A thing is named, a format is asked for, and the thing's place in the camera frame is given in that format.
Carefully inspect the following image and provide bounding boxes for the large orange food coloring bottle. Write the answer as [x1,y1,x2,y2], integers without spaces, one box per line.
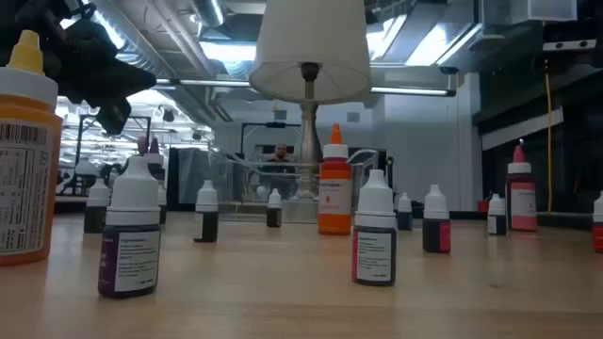
[318,122,353,236]

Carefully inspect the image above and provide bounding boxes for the large pink food coloring bottle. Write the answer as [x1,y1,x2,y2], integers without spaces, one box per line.
[505,144,539,233]

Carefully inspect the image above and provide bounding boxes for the long fluorescent light strip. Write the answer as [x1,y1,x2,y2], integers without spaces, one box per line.
[155,78,457,98]

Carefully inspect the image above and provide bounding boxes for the large purple food coloring bottle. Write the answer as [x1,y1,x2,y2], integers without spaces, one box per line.
[144,137,167,187]

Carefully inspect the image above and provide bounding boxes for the small dropper bottle magenta label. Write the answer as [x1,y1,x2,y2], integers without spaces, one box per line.
[421,184,452,254]

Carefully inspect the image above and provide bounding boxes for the dark partition panel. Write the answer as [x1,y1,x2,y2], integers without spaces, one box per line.
[167,147,208,212]

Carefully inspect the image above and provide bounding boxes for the small dropper bottle purple label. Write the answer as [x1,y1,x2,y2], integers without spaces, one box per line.
[97,154,162,299]

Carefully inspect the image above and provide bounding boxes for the long spiral ventilation duct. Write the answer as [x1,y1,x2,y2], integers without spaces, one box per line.
[91,0,222,123]

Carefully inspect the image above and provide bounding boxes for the small dropper bottle pink label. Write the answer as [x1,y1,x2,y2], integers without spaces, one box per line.
[350,169,398,287]

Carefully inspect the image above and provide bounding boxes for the clear plastic bin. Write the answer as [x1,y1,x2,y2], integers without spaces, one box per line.
[206,144,381,223]

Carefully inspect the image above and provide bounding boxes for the black stand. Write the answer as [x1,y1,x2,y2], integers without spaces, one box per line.
[376,149,396,173]

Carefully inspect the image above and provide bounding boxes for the silver round ventilation duct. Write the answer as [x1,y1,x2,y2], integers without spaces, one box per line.
[190,0,226,28]

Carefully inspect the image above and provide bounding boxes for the white ceiling box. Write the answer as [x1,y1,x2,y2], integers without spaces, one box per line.
[511,0,579,24]

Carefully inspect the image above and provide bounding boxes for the bright ceiling light panel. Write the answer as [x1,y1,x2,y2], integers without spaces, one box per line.
[404,22,484,67]
[200,40,258,63]

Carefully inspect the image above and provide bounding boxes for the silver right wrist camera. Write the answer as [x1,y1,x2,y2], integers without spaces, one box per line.
[542,39,598,52]

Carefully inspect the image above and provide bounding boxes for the small red dropper bottle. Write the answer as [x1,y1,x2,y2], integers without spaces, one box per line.
[592,189,603,254]

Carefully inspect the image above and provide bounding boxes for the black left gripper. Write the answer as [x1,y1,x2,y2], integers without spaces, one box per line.
[46,18,157,137]

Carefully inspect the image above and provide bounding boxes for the large yellow food coloring bottle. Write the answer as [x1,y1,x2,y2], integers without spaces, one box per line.
[0,29,64,267]

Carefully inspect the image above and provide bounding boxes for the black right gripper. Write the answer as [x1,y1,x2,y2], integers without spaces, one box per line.
[534,46,603,74]

